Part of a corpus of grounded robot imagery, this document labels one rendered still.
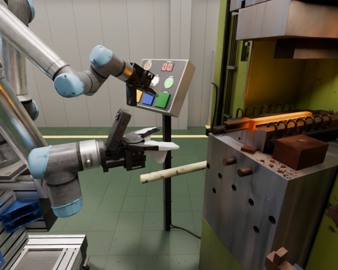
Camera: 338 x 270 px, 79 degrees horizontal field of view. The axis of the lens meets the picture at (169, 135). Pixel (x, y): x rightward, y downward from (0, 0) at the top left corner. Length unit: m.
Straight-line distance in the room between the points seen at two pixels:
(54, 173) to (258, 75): 0.86
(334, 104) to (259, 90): 0.32
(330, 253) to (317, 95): 0.66
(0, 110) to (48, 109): 3.61
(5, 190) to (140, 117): 2.93
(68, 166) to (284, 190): 0.56
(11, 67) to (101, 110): 2.90
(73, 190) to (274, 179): 0.54
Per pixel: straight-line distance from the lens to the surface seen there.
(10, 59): 1.03
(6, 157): 1.01
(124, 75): 0.85
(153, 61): 1.22
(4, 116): 0.62
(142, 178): 1.07
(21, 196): 1.04
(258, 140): 0.76
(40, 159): 0.55
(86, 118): 3.97
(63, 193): 0.58
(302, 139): 0.75
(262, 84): 1.04
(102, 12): 3.73
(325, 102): 1.17
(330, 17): 0.83
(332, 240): 0.90
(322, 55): 0.90
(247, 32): 0.79
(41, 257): 1.45
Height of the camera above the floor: 1.22
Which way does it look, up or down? 21 degrees down
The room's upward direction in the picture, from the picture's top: straight up
